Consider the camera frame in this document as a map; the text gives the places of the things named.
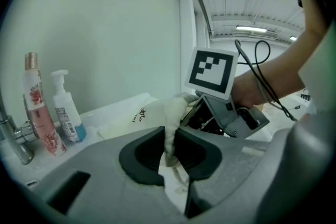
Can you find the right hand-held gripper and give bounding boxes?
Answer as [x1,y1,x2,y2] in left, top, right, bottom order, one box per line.
[180,47,271,139]

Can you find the long ceiling light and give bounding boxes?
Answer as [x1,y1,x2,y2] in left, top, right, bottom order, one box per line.
[235,24,268,33]

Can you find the black cable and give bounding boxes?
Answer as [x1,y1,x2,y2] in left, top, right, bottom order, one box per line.
[234,39,299,122]

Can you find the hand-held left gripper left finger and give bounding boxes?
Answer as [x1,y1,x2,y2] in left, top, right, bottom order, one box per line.
[118,125,166,187]

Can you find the white pump bottle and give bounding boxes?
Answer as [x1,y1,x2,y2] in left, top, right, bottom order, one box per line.
[50,69,88,144]

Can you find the person's right hand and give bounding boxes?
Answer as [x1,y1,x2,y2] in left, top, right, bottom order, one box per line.
[230,70,266,109]

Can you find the pink floral bottle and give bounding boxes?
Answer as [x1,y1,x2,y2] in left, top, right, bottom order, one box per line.
[22,52,68,158]

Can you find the person's right forearm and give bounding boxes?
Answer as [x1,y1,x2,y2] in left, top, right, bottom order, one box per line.
[258,0,330,107]

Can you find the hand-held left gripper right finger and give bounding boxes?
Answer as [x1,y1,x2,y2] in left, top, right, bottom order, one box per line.
[174,127,224,183]

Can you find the chrome faucet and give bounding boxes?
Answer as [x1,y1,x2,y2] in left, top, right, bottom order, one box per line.
[0,90,40,166]

